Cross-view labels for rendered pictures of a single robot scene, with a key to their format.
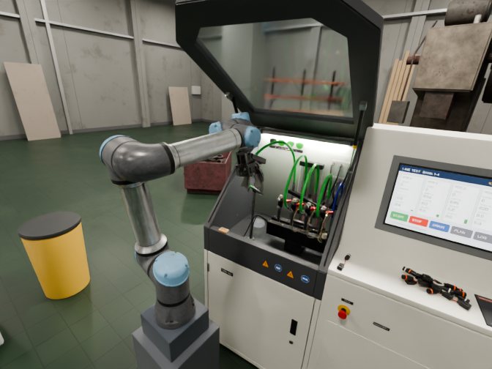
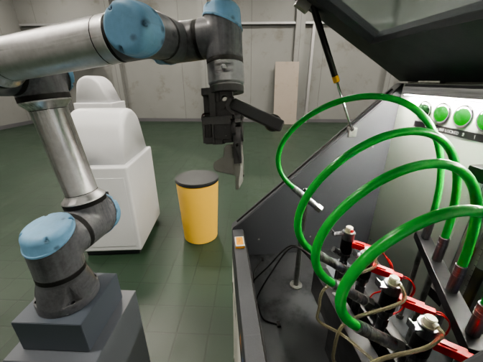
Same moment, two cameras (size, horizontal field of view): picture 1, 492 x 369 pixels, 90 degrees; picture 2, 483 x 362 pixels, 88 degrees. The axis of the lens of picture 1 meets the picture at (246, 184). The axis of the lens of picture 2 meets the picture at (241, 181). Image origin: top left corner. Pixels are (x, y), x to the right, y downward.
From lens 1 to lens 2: 94 cm
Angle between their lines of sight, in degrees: 51
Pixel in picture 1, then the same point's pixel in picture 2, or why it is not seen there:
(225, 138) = (67, 27)
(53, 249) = (186, 197)
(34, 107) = (284, 98)
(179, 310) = (39, 293)
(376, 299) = not seen: outside the picture
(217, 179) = not seen: hidden behind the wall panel
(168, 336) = (23, 314)
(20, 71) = (283, 68)
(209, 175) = not seen: hidden behind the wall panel
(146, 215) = (52, 154)
